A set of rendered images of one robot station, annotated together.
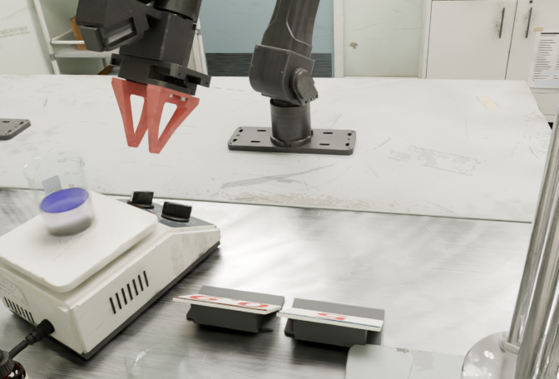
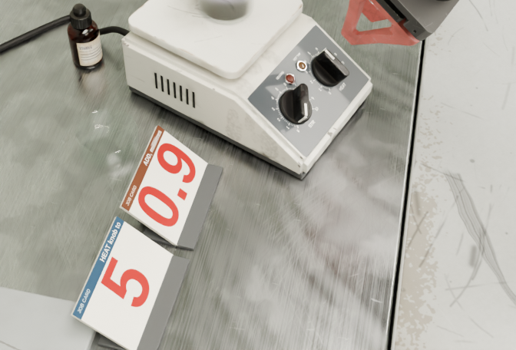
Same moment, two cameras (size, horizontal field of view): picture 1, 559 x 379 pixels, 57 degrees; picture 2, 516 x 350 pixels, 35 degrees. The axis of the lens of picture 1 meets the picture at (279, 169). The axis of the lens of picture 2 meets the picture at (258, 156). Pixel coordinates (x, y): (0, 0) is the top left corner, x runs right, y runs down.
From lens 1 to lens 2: 58 cm
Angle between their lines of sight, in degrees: 64
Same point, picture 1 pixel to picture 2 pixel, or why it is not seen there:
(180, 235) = (244, 112)
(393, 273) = not seen: outside the picture
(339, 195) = (431, 335)
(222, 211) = (382, 178)
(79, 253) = (175, 22)
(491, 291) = not seen: outside the picture
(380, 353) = (77, 335)
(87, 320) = (132, 64)
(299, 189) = (447, 276)
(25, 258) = not seen: outside the picture
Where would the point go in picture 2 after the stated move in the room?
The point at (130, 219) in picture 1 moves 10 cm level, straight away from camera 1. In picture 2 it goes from (233, 50) to (338, 24)
